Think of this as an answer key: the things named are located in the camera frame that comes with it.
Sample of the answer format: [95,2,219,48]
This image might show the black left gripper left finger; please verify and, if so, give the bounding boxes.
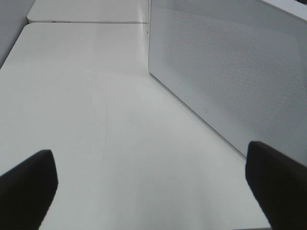
[0,149,59,230]

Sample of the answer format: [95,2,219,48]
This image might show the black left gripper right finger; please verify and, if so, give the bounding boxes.
[245,141,307,230]

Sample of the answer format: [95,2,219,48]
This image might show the white microwave door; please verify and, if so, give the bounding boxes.
[149,0,307,164]

